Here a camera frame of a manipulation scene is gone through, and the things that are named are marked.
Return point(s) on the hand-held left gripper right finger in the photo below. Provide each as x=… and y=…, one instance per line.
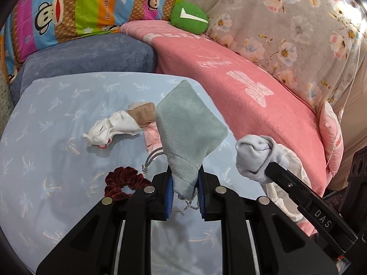
x=201, y=200

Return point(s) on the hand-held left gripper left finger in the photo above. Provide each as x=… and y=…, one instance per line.
x=168, y=200

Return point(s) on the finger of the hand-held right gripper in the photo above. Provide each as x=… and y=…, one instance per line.
x=286, y=182

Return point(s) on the light blue sock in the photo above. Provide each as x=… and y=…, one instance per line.
x=252, y=154

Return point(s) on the grey-green plush pouch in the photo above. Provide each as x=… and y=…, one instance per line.
x=186, y=126

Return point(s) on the dark red scrunchie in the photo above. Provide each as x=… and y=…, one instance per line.
x=120, y=177

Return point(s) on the dark object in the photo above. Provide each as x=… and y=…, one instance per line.
x=358, y=169

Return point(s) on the pink patterned small cloth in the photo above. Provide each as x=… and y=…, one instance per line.
x=152, y=137

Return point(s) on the pink cartoon pillow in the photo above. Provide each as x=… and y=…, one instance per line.
x=329, y=131

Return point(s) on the white cloth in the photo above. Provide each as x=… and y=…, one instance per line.
x=114, y=127

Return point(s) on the tan stocking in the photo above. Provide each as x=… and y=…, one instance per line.
x=142, y=113

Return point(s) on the pink blanket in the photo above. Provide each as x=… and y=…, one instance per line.
x=229, y=91

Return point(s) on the grey floral blanket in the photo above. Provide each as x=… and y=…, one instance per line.
x=258, y=20

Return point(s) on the blue-grey cushion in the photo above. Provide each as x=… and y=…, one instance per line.
x=86, y=54

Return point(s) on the green plush cushion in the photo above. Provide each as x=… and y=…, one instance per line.
x=189, y=17

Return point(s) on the colourful monkey print pillow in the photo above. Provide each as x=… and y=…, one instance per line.
x=86, y=0

